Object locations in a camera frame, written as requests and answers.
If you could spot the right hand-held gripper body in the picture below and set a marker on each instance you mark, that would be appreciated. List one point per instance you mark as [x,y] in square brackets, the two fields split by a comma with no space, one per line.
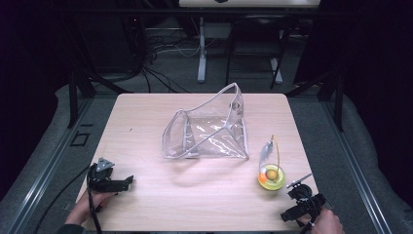
[307,196]

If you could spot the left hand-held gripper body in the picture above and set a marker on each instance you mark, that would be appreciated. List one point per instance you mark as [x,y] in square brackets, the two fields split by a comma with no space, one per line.
[99,178]

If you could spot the person's right hand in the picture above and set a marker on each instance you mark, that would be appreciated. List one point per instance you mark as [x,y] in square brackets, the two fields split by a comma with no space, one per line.
[324,223]

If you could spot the person's left hand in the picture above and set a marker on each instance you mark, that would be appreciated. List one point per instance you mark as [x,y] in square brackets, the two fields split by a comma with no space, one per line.
[87,208]

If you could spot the yellow round toy with feather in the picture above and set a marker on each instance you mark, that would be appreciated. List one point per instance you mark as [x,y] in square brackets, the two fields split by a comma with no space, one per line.
[272,177]

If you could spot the black metal stand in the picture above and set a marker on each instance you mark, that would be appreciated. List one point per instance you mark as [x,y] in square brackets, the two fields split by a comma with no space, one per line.
[328,94]
[81,94]

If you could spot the clear plastic bag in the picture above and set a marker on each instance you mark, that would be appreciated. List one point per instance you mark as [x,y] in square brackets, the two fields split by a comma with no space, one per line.
[211,130]

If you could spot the black chair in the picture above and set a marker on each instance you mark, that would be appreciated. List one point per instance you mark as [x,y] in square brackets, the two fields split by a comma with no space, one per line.
[256,39]

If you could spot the white desk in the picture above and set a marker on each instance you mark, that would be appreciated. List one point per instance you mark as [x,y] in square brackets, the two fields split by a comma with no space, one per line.
[250,3]

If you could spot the aluminium floor rail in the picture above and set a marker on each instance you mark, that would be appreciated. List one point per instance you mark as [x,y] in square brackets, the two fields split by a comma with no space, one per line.
[354,162]
[42,175]

